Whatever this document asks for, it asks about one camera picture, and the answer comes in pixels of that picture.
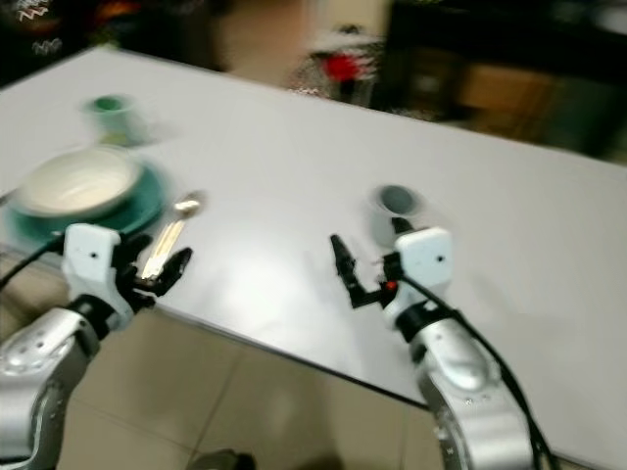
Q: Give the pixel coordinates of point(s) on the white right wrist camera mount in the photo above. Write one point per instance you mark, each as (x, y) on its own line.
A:
(426, 257)

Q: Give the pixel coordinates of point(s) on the gold metal spoon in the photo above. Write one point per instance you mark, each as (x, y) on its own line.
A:
(188, 208)

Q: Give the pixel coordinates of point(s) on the dark cabinet with ornaments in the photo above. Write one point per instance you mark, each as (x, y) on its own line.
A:
(88, 29)

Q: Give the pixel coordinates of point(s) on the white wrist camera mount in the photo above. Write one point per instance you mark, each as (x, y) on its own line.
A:
(426, 257)
(88, 259)

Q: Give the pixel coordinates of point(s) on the dark robot foot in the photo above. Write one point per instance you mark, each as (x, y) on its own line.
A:
(221, 460)

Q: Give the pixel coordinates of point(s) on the dark shelf unit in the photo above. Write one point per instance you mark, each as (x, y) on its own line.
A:
(500, 34)

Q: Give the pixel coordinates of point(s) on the teal dinner plate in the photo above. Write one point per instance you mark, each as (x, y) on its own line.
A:
(137, 217)

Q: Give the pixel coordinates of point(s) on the brown box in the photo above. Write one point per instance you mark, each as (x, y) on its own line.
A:
(500, 88)

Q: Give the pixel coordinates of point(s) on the white chair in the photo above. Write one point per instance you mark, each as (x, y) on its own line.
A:
(309, 70)

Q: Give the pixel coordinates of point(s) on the grey cup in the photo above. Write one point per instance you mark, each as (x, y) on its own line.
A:
(387, 220)

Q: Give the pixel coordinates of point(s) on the silver metal fork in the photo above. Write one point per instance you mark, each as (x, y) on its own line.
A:
(8, 198)

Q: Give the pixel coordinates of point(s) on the red object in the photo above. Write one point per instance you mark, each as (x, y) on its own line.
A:
(343, 67)

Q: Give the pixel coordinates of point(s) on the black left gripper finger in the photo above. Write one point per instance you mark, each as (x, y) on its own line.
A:
(180, 269)
(132, 255)

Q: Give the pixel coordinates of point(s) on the cream ceramic bowl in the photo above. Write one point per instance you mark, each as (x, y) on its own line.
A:
(78, 182)

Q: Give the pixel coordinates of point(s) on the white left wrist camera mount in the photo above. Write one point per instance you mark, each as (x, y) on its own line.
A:
(88, 259)

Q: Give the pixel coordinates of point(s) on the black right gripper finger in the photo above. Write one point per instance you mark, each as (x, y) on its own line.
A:
(402, 228)
(348, 266)

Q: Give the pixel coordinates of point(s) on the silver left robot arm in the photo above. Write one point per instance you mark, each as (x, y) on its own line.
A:
(39, 377)

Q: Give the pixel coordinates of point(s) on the green ceramic mug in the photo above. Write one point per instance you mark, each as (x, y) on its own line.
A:
(116, 117)

